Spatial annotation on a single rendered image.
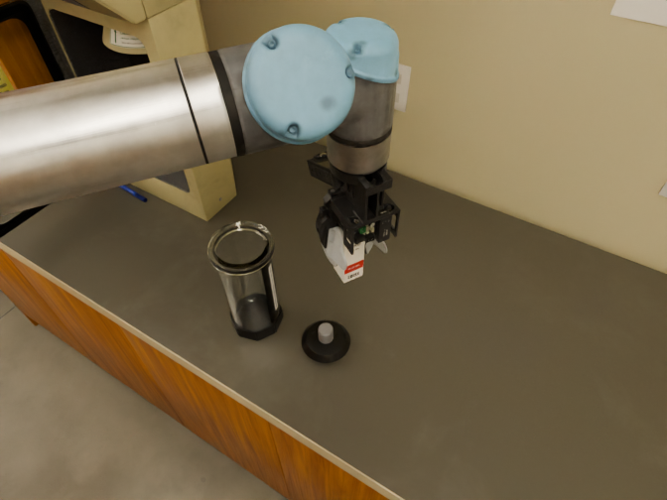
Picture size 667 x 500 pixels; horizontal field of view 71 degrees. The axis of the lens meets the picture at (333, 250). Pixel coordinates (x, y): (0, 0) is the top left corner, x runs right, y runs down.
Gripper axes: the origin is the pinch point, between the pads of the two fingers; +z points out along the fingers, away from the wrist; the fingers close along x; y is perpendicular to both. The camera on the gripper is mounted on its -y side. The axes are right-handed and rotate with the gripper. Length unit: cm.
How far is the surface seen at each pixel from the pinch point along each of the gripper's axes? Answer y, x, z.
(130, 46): -52, -18, -15
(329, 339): 2.9, -5.5, 19.3
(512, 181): -14, 52, 18
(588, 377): 29, 34, 25
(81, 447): -48, -82, 117
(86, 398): -67, -78, 117
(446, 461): 29.1, 2.6, 24.2
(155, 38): -41.7, -14.7, -19.5
